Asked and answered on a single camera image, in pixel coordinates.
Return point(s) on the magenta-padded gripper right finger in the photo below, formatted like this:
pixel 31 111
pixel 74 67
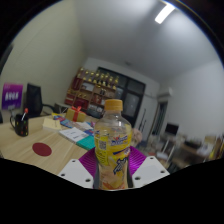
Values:
pixel 150 170

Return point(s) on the black dotted mug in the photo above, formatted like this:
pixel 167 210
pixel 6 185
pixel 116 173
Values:
pixel 20 126

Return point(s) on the black office chair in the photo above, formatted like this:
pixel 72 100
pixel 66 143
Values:
pixel 34 99

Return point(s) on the black computer monitor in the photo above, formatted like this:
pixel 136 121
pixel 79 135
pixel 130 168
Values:
pixel 172 128

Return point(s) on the yellow-capped drink bottle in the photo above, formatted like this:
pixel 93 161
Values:
pixel 112 143

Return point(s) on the flat round red coaster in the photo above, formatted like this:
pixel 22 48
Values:
pixel 42 149

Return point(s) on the purple sign board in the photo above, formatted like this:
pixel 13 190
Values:
pixel 12 96

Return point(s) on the ceiling strip light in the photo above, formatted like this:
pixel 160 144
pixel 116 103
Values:
pixel 164 13

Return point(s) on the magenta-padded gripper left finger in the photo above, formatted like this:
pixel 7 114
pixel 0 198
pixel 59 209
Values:
pixel 75 171

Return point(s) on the wooden shelf unit with trophies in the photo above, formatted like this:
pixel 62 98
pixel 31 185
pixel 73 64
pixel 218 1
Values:
pixel 90 91

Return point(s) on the white wall air conditioner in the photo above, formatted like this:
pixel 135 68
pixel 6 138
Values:
pixel 165 93

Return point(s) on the dark glass door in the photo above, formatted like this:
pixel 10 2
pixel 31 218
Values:
pixel 131 93

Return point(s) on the yellow gift box red ribbon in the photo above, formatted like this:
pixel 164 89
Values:
pixel 75 115

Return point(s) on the red-tipped stirrer stick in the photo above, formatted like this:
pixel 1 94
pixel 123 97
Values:
pixel 24 112

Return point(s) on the cream paper pad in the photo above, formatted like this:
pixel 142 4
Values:
pixel 51 124

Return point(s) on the blue book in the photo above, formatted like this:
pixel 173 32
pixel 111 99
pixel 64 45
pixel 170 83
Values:
pixel 89 132

